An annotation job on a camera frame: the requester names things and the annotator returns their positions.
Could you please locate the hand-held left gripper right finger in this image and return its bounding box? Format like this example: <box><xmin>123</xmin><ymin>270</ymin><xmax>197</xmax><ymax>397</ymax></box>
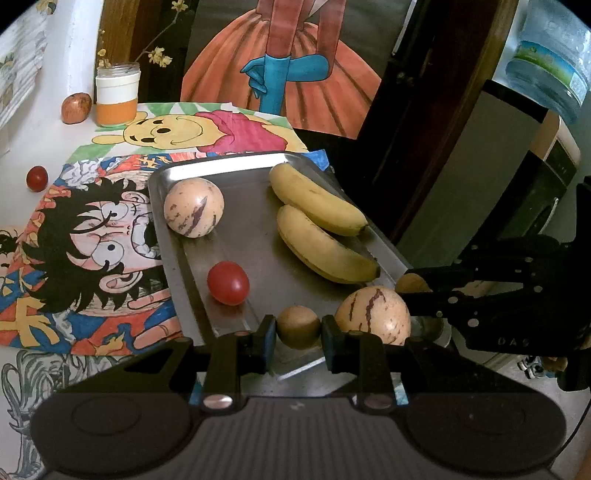
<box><xmin>321</xmin><ymin>315</ymin><xmax>543</xmax><ymax>412</ymax></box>

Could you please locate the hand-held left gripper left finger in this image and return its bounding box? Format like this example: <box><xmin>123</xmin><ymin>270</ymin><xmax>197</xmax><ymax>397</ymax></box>
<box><xmin>55</xmin><ymin>315</ymin><xmax>279</xmax><ymax>412</ymax></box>

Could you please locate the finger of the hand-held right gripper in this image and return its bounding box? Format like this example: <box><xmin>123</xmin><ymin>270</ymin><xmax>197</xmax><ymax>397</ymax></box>
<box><xmin>409</xmin><ymin>235</ymin><xmax>573</xmax><ymax>291</ymax></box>
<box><xmin>405</xmin><ymin>277</ymin><xmax>578</xmax><ymax>328</ymax></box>

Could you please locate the small round olive fruit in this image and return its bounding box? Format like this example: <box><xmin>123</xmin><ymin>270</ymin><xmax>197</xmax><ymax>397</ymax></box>
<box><xmin>276</xmin><ymin>305</ymin><xmax>322</xmax><ymax>350</ymax></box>
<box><xmin>394</xmin><ymin>272</ymin><xmax>432</xmax><ymax>296</ymax></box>

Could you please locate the striped pepino melon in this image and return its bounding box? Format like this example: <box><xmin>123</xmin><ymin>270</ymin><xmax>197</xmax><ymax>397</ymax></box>
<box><xmin>333</xmin><ymin>285</ymin><xmax>413</xmax><ymax>347</ymax></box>
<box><xmin>163</xmin><ymin>176</ymin><xmax>225</xmax><ymax>238</ymax></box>

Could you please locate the yellow banana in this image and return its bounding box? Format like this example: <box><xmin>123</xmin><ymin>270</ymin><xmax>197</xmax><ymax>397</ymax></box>
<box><xmin>276</xmin><ymin>204</ymin><xmax>382</xmax><ymax>284</ymax></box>
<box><xmin>269</xmin><ymin>162</ymin><xmax>369</xmax><ymax>237</ymax></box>

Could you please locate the metal tray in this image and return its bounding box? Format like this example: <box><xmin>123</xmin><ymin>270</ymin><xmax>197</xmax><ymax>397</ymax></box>
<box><xmin>148</xmin><ymin>151</ymin><xmax>446</xmax><ymax>384</ymax></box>

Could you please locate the white shoe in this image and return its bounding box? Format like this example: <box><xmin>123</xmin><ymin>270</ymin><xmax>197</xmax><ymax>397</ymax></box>
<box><xmin>517</xmin><ymin>355</ymin><xmax>546</xmax><ymax>379</ymax></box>

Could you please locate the water dispenser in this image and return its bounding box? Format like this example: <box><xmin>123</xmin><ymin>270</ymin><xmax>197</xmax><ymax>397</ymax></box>
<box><xmin>462</xmin><ymin>78</ymin><xmax>583</xmax><ymax>259</ymax></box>

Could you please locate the large clear water bottle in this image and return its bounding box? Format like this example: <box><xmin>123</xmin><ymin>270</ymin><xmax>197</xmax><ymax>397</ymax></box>
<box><xmin>505</xmin><ymin>0</ymin><xmax>591</xmax><ymax>125</ymax></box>

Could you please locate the orange skirt figure poster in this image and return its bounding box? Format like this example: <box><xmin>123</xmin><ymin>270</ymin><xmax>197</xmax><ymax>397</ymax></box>
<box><xmin>180</xmin><ymin>0</ymin><xmax>416</xmax><ymax>141</ymax></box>

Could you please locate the small red cherry tomato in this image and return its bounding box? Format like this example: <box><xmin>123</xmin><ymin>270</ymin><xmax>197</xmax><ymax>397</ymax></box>
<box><xmin>25</xmin><ymin>165</ymin><xmax>49</xmax><ymax>192</ymax></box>

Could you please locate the white and orange jar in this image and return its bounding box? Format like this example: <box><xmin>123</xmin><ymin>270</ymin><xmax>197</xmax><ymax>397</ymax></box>
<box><xmin>95</xmin><ymin>62</ymin><xmax>141</xmax><ymax>127</ymax></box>

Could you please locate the reddish brown fruit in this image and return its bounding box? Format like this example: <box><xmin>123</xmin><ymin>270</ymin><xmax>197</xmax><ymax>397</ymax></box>
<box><xmin>61</xmin><ymin>92</ymin><xmax>93</xmax><ymax>124</ymax></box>

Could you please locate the yellow flower branch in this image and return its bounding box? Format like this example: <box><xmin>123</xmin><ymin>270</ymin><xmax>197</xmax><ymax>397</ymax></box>
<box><xmin>95</xmin><ymin>0</ymin><xmax>190</xmax><ymax>70</ymax></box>

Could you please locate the brown wooden panel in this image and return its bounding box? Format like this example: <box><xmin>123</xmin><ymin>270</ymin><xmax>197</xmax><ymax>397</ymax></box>
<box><xmin>99</xmin><ymin>0</ymin><xmax>153</xmax><ymax>100</ymax></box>

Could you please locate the printed white quilt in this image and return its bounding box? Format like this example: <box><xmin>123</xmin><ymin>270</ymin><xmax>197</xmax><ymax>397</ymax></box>
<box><xmin>0</xmin><ymin>9</ymin><xmax>49</xmax><ymax>155</ymax></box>

